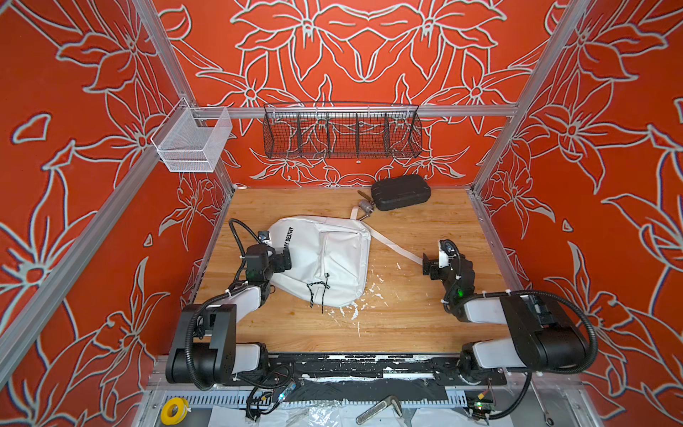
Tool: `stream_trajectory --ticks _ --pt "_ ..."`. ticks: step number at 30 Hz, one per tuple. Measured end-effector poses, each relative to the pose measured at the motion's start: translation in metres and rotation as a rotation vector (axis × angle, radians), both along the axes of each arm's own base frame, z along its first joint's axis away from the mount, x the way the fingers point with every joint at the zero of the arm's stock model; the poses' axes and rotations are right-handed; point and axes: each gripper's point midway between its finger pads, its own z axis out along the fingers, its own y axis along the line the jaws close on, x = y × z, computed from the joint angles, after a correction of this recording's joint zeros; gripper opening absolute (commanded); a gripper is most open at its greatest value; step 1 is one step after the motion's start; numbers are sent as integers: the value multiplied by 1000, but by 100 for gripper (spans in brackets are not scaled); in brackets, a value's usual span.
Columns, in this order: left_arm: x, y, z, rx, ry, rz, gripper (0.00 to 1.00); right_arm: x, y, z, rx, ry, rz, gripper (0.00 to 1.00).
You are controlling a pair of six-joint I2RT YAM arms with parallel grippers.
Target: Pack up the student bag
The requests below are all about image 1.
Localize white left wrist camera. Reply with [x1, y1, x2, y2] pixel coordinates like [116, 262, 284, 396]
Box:
[257, 231, 271, 246]

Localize silver metal tool with handle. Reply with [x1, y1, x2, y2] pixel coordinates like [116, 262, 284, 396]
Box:
[358, 190, 375, 221]

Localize grey angled metal bracket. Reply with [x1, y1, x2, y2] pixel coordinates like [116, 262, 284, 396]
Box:
[356, 395, 404, 425]

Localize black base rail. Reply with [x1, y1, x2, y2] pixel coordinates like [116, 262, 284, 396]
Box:
[221, 351, 508, 389]

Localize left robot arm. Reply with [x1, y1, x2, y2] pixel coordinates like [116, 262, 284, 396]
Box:
[165, 244, 292, 391]

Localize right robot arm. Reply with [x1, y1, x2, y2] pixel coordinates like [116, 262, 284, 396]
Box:
[422, 240, 599, 384]

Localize white wire wall basket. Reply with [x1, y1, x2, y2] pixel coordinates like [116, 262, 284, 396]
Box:
[151, 98, 233, 173]

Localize black hard zip case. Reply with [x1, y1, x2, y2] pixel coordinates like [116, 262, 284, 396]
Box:
[371, 174, 431, 212]

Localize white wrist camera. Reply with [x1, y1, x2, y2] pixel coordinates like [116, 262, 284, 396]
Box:
[257, 231, 271, 246]
[438, 239, 458, 268]

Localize white canvas backpack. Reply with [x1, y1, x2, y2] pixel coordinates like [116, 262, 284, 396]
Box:
[268, 215, 423, 308]

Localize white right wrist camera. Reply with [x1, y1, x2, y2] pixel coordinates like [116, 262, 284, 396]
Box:
[438, 239, 458, 268]

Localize yellow tape roll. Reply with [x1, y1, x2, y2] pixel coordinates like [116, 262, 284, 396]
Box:
[159, 397, 191, 426]

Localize black wire wall basket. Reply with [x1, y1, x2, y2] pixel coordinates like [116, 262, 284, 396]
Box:
[263, 101, 423, 160]

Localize silver wrench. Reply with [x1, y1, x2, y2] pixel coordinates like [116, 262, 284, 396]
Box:
[538, 400, 554, 427]

